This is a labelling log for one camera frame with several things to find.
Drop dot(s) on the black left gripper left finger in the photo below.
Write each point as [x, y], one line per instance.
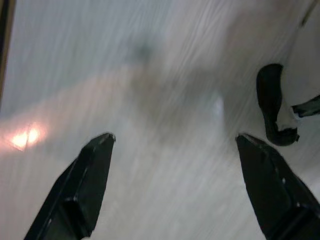
[80, 190]

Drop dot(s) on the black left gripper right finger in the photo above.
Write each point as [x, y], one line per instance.
[270, 195]

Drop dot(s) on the brown wooden board edge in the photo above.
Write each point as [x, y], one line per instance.
[4, 37]

